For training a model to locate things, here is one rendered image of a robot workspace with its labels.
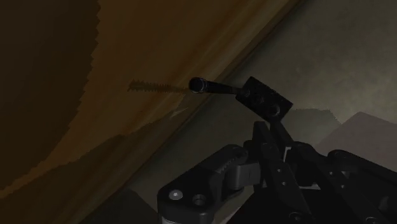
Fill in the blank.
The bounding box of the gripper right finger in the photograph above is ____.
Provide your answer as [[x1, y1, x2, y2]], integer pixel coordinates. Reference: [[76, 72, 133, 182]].
[[270, 119, 397, 224]]

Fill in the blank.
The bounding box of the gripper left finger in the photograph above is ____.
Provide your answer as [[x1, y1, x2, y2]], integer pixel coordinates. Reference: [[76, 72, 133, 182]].
[[157, 120, 312, 224]]

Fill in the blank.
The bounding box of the black tool with round handle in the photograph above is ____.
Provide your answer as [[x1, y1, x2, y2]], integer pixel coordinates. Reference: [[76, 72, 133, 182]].
[[188, 76, 294, 122]]

